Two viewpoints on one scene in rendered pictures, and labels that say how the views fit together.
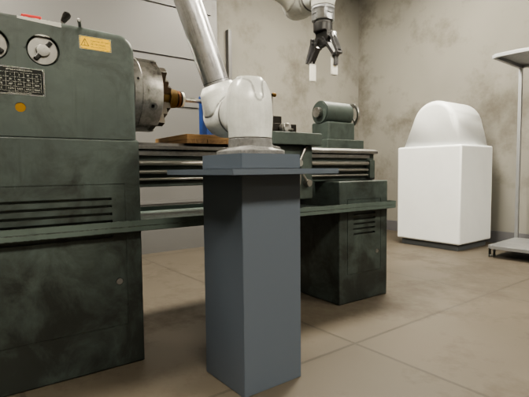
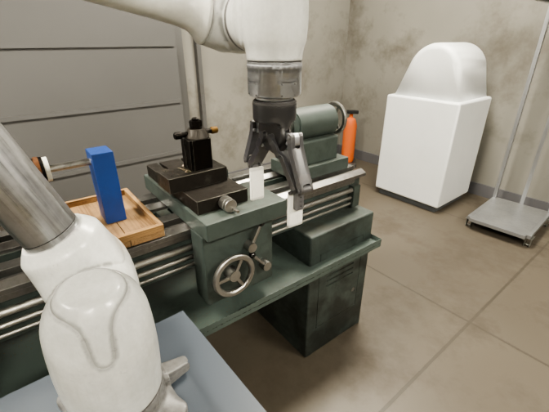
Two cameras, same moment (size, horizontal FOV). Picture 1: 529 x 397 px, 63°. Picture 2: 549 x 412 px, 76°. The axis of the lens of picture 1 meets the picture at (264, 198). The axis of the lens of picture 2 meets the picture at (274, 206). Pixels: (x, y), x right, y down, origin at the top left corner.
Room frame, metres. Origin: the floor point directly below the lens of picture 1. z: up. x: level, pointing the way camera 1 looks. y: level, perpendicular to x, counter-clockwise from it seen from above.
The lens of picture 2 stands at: (1.12, -0.22, 1.41)
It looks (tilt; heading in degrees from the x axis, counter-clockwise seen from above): 26 degrees down; 358
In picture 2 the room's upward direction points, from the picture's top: straight up
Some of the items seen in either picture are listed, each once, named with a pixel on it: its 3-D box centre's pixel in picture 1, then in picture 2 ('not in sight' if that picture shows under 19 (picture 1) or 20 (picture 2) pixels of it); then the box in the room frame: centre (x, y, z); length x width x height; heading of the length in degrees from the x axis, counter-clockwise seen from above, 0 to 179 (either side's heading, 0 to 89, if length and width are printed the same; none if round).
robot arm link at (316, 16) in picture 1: (323, 15); (274, 80); (1.73, -0.24, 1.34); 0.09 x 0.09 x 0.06
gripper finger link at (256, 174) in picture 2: (312, 72); (256, 183); (1.79, -0.20, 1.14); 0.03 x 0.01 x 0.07; 120
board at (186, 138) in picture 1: (198, 142); (96, 221); (2.11, 0.31, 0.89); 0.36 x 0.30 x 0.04; 36
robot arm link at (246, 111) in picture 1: (248, 107); (102, 335); (1.56, 0.05, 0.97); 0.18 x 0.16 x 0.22; 27
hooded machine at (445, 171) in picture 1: (442, 174); (431, 125); (4.28, -1.76, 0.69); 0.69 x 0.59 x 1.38; 37
